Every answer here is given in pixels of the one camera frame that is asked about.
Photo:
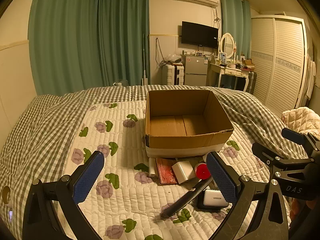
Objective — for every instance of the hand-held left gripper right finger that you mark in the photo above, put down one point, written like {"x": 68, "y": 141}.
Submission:
{"x": 221, "y": 177}

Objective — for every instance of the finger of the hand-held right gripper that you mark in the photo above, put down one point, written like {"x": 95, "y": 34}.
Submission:
{"x": 267, "y": 153}
{"x": 292, "y": 135}

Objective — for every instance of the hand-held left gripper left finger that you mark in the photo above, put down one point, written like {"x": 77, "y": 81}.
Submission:
{"x": 87, "y": 177}

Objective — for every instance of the red-capped white bottle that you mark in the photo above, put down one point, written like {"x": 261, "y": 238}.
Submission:
{"x": 202, "y": 172}

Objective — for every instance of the white cube charger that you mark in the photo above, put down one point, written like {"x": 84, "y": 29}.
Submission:
{"x": 183, "y": 171}

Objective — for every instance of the black flashlight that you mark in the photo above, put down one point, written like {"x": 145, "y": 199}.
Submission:
{"x": 185, "y": 200}

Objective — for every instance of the red wallet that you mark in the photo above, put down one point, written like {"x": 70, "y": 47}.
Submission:
{"x": 165, "y": 172}

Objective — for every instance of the cream quilted cloth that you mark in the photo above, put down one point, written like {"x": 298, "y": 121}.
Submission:
{"x": 302, "y": 118}

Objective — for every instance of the floral quilted mat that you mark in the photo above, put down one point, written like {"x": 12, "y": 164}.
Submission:
{"x": 120, "y": 160}

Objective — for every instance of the hanging white towels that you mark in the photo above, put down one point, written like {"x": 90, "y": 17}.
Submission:
{"x": 311, "y": 75}

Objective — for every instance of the grey checked blanket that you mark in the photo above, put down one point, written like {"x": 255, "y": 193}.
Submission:
{"x": 45, "y": 130}

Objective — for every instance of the dark suitcase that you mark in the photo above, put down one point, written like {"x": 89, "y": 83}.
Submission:
{"x": 252, "y": 82}

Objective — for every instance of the white louvred wardrobe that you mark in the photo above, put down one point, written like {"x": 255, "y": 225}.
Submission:
{"x": 280, "y": 60}

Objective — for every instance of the cardboard tape roll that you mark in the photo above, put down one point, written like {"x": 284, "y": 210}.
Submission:
{"x": 7, "y": 200}

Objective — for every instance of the small lit phone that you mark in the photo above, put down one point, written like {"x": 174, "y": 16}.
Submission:
{"x": 11, "y": 216}

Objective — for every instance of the small brown cardboard box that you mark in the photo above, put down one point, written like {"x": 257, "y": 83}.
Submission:
{"x": 247, "y": 62}

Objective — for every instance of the white dressing table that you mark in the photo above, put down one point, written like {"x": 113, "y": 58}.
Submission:
{"x": 232, "y": 72}

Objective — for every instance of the grey small fridge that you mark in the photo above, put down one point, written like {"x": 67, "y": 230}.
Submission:
{"x": 196, "y": 70}

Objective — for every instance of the white oval mirror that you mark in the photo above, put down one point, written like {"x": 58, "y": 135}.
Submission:
{"x": 227, "y": 45}

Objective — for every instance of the white suitcase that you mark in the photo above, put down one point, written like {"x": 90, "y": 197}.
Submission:
{"x": 168, "y": 75}

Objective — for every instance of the clear plastic bags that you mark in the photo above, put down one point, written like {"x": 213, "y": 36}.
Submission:
{"x": 173, "y": 59}

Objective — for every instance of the white mop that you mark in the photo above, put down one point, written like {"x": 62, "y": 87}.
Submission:
{"x": 144, "y": 62}

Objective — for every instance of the narrow green curtain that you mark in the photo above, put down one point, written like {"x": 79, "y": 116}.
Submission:
{"x": 235, "y": 17}

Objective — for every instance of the wide green curtain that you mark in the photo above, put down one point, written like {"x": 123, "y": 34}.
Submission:
{"x": 62, "y": 35}

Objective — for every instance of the small photo frame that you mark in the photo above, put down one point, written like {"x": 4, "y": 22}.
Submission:
{"x": 222, "y": 58}

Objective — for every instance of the black wall television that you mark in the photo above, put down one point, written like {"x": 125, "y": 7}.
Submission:
{"x": 200, "y": 35}

